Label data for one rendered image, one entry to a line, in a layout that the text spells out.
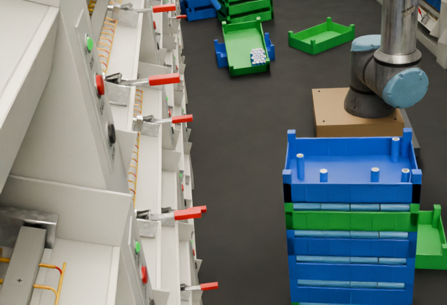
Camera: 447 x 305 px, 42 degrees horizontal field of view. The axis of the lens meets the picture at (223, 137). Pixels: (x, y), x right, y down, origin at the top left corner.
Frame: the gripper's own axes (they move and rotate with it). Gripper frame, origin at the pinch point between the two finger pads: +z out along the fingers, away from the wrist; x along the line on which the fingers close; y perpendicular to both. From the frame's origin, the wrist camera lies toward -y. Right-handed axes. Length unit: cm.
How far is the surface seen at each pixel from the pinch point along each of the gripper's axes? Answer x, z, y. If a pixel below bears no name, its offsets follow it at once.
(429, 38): 53, 100, 126
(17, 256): -116, -35, -67
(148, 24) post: -49, -19, -34
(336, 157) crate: -48, 37, -3
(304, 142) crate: -43, 31, -7
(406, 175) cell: -70, 33, 0
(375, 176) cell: -66, 31, -5
